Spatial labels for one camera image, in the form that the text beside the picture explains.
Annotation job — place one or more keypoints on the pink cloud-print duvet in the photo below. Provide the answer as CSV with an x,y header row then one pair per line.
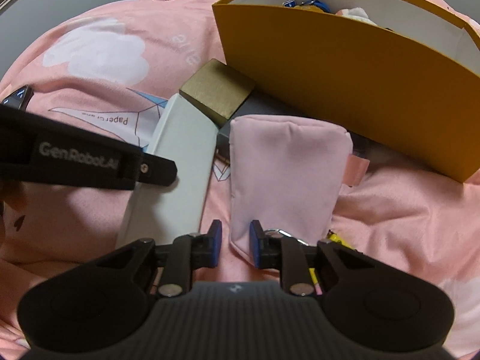
x,y
103,71

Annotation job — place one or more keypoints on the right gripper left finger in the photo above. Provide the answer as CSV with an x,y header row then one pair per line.
x,y
185,255

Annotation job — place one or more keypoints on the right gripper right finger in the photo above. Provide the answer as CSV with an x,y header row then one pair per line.
x,y
283,254

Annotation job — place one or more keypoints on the pink fabric pouch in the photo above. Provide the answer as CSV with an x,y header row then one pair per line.
x,y
287,172

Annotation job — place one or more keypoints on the silver carabiner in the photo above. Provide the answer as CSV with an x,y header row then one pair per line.
x,y
278,233

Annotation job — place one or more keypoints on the yellow tape measure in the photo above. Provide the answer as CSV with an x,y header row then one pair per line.
x,y
326,268

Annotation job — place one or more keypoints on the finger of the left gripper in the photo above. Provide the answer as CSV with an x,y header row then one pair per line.
x,y
155,170

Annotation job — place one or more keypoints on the white bunny plush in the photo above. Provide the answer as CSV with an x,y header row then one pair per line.
x,y
357,13

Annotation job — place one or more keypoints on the blue yellow plush keychain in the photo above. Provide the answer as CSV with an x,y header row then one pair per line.
x,y
311,5

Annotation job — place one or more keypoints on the orange cardboard box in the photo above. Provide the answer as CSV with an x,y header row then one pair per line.
x,y
410,83

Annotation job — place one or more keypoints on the gold small box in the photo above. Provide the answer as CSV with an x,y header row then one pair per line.
x,y
217,90

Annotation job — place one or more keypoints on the dark grey small box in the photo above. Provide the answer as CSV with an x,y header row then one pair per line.
x,y
257,105

